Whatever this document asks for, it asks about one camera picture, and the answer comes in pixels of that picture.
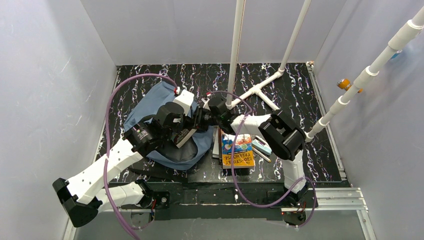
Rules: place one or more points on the orange knob on wall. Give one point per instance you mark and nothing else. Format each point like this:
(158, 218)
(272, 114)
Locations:
(344, 84)

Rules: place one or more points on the aluminium rail base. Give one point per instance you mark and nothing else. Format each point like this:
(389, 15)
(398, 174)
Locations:
(207, 200)

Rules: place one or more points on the dark white book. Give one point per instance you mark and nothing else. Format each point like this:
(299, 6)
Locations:
(216, 150)

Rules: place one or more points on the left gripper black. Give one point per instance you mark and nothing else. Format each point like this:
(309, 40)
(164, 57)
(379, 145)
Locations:
(190, 124)

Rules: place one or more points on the yellow orange book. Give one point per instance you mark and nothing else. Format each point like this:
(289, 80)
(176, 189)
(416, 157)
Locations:
(243, 156)

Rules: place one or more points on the blue student backpack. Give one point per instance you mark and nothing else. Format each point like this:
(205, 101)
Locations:
(169, 155)

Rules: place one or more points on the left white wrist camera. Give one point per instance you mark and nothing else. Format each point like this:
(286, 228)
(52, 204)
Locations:
(184, 99)

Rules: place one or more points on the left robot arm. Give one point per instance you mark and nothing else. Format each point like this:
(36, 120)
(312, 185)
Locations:
(88, 193)

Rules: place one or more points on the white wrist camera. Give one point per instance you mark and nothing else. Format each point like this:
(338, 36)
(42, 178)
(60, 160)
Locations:
(205, 100)
(184, 99)

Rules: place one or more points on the blue white eraser case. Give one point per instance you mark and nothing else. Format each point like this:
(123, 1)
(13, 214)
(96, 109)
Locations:
(259, 144)

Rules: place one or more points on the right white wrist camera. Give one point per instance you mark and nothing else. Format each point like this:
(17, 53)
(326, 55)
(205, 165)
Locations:
(205, 100)

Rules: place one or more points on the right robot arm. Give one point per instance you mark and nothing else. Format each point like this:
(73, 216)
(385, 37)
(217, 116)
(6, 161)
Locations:
(285, 138)

